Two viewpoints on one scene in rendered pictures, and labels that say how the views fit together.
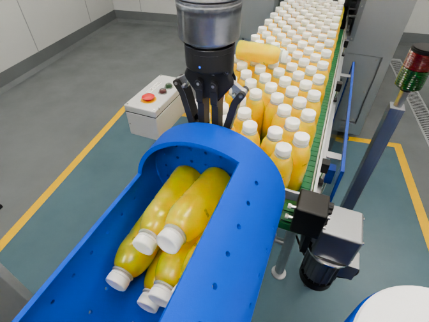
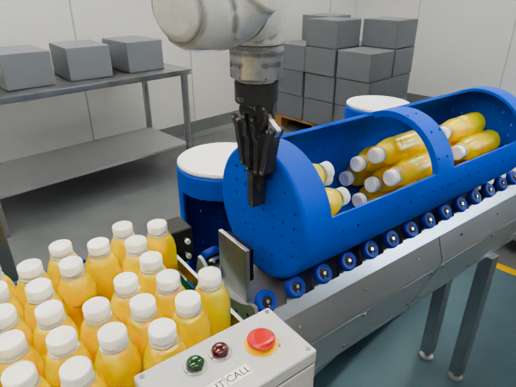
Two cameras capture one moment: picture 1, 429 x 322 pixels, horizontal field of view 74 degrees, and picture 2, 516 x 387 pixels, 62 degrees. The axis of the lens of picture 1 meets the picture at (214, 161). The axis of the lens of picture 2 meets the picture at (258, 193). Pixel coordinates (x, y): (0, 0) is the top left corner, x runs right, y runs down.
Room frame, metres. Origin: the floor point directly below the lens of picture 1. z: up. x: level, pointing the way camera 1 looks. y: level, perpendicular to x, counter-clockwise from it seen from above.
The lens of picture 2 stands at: (1.06, 0.39, 1.51)
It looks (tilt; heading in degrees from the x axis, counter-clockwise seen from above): 26 degrees down; 211
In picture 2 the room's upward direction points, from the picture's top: straight up
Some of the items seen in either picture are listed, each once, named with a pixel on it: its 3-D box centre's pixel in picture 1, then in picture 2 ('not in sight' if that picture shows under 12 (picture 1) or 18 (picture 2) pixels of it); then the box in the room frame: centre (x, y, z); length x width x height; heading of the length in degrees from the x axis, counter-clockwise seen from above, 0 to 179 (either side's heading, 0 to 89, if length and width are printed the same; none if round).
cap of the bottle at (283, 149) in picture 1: (283, 149); (157, 226); (0.52, -0.17, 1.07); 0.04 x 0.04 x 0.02
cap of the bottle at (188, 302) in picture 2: not in sight; (187, 302); (0.67, 0.03, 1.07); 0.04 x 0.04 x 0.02
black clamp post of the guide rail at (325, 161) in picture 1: (322, 171); not in sight; (0.58, -0.31, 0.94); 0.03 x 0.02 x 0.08; 158
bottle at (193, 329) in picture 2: not in sight; (191, 345); (0.67, 0.03, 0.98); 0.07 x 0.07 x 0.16
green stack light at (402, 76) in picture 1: (412, 76); not in sight; (0.67, -0.50, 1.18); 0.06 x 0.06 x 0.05
